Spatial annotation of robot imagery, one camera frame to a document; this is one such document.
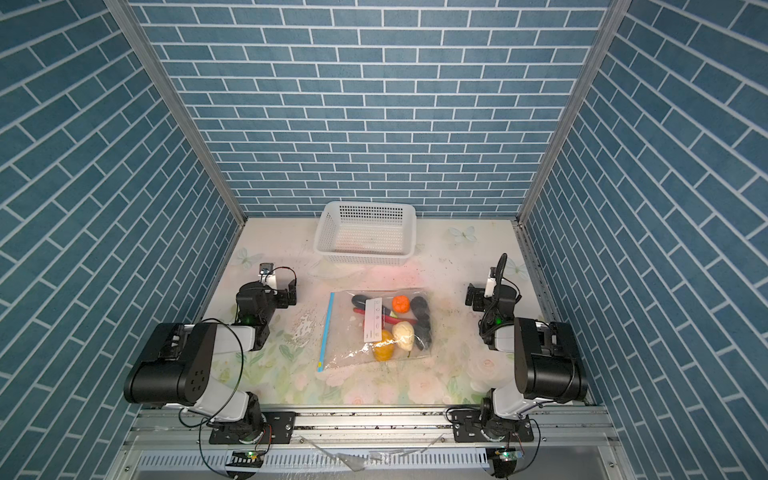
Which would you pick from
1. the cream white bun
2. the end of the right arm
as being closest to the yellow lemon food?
the cream white bun

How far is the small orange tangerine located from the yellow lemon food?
10cm

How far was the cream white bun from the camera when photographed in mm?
844

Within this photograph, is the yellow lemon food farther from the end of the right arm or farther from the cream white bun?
the end of the right arm

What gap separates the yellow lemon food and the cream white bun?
2 centimetres

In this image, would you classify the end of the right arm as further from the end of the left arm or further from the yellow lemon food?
the end of the left arm

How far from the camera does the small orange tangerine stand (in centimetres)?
93

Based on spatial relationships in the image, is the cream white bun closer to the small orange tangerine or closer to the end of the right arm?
the small orange tangerine

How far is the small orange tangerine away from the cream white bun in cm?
6

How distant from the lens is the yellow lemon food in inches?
32.6

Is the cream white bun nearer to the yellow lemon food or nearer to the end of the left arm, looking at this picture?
the yellow lemon food
